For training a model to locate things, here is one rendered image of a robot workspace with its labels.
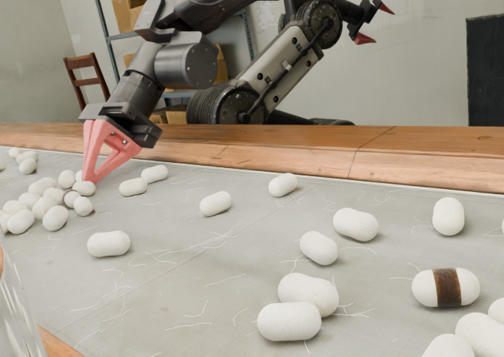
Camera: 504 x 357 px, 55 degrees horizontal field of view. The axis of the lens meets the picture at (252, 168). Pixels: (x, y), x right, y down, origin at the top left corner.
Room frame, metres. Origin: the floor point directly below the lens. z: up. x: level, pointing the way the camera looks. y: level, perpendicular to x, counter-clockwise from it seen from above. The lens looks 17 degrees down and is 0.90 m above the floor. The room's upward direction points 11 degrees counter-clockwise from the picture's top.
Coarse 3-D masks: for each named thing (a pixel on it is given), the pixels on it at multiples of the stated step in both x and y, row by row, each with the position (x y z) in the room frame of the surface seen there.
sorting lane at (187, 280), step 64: (0, 192) 0.66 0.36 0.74; (192, 192) 0.50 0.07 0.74; (256, 192) 0.46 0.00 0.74; (320, 192) 0.43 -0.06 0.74; (384, 192) 0.40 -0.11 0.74; (448, 192) 0.37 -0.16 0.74; (64, 256) 0.39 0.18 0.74; (128, 256) 0.36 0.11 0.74; (192, 256) 0.34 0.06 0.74; (256, 256) 0.32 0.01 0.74; (384, 256) 0.29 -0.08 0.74; (448, 256) 0.27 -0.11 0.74; (64, 320) 0.28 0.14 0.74; (128, 320) 0.27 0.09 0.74; (192, 320) 0.26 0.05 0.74; (256, 320) 0.24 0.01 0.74; (384, 320) 0.22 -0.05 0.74; (448, 320) 0.21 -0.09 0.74
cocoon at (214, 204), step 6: (222, 192) 0.43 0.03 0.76; (204, 198) 0.42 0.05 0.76; (210, 198) 0.42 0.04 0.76; (216, 198) 0.42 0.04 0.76; (222, 198) 0.42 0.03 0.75; (228, 198) 0.42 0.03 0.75; (204, 204) 0.41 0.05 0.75; (210, 204) 0.41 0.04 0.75; (216, 204) 0.42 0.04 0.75; (222, 204) 0.42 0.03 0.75; (228, 204) 0.42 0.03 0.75; (204, 210) 0.41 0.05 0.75; (210, 210) 0.41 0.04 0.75; (216, 210) 0.41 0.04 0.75; (222, 210) 0.42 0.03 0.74
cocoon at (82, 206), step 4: (80, 196) 0.50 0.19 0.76; (84, 196) 0.51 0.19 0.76; (76, 200) 0.50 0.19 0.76; (80, 200) 0.49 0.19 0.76; (84, 200) 0.49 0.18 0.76; (88, 200) 0.50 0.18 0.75; (76, 204) 0.49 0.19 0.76; (80, 204) 0.48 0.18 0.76; (84, 204) 0.49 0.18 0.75; (88, 204) 0.49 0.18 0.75; (76, 208) 0.48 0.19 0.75; (80, 208) 0.48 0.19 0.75; (84, 208) 0.48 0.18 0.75; (88, 208) 0.49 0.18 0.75; (76, 212) 0.48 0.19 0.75; (80, 212) 0.48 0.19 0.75; (84, 212) 0.48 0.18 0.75; (88, 212) 0.49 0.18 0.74
